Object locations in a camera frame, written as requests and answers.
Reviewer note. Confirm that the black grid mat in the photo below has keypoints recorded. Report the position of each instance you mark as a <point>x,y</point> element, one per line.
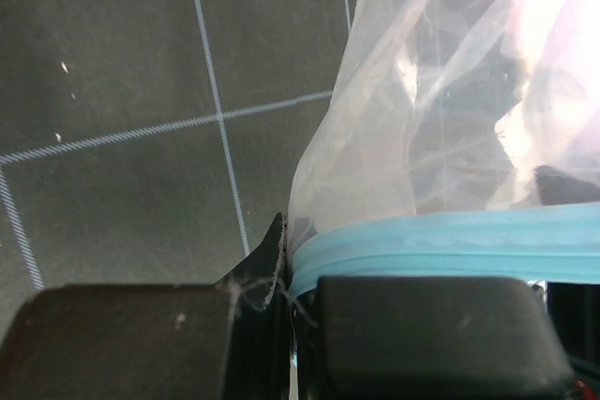
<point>153,141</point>

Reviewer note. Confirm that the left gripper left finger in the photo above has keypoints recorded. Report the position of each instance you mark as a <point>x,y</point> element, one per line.
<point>226,340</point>

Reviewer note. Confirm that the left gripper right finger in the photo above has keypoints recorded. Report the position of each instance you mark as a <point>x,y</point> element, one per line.
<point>384,337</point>

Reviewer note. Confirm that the clear blue zip bag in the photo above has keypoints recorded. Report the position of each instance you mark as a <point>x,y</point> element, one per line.
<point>462,138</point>

